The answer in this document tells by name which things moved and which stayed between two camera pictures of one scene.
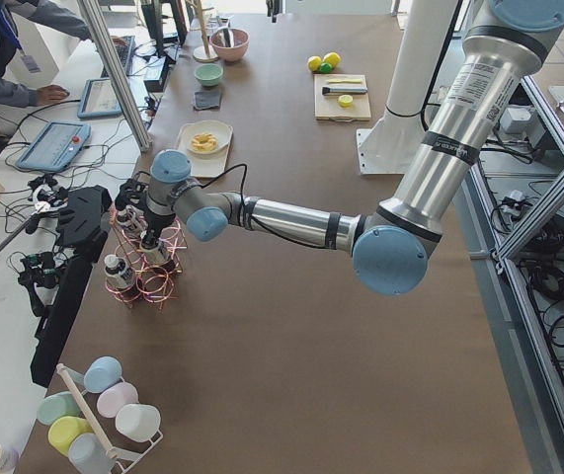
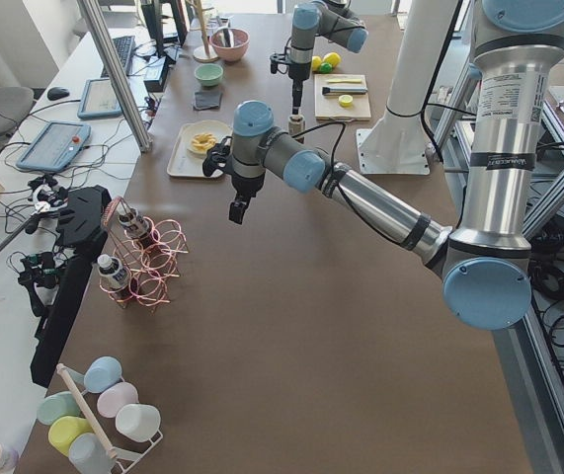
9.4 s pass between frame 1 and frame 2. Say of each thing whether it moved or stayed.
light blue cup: stayed
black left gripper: moved
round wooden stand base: stayed
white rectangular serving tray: stayed
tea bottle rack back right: stayed
